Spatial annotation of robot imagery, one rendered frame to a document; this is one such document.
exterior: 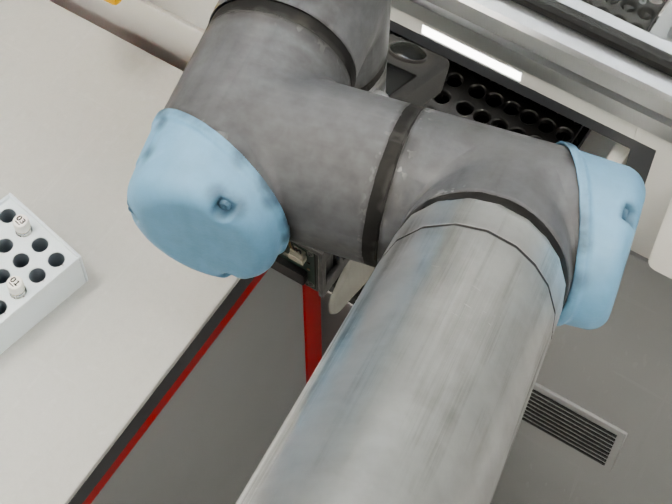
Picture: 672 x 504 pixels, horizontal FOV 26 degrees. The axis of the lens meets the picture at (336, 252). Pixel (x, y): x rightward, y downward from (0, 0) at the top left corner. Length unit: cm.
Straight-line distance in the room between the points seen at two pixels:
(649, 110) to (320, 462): 59
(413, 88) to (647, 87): 18
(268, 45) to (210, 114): 4
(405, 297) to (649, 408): 81
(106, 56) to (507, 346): 80
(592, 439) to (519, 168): 82
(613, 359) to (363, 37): 64
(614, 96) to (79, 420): 45
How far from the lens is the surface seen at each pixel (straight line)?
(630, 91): 98
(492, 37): 102
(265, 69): 65
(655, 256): 109
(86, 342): 113
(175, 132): 64
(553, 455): 150
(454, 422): 48
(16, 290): 111
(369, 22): 70
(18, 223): 113
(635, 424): 135
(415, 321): 51
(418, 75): 88
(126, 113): 124
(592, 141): 113
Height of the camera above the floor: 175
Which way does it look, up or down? 60 degrees down
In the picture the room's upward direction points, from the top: straight up
